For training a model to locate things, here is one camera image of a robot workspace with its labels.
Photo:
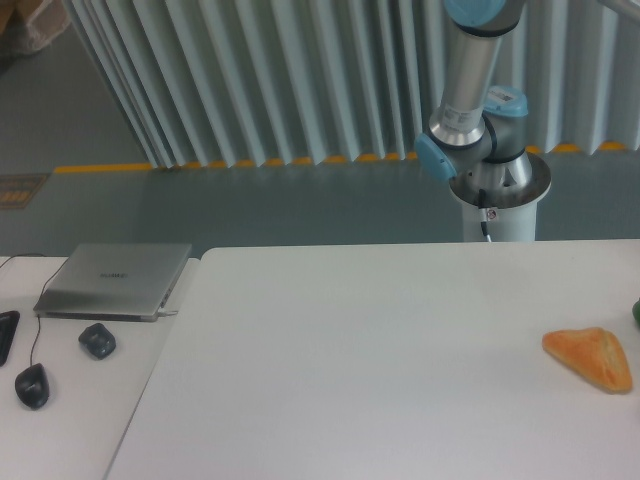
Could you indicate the triangular bread pastry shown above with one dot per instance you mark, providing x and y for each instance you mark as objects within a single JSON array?
[{"x": 593, "y": 353}]

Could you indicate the dark earbuds case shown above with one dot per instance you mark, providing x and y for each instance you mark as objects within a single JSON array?
[{"x": 98, "y": 341}]

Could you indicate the black computer mouse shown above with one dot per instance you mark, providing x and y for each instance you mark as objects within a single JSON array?
[{"x": 32, "y": 387}]

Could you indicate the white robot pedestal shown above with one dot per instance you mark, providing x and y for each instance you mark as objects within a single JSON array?
[{"x": 499, "y": 202}]

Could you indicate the silver closed laptop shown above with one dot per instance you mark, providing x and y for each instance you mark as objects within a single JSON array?
[{"x": 123, "y": 282}]

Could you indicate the white folding partition screen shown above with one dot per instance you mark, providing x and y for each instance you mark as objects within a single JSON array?
[{"x": 230, "y": 82}]

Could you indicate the black keyboard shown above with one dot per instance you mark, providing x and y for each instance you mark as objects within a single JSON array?
[{"x": 9, "y": 321}]

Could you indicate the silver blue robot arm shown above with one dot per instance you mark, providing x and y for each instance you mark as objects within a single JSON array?
[{"x": 470, "y": 95}]

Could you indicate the green pepper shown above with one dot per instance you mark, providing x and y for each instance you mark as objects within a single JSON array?
[{"x": 636, "y": 312}]

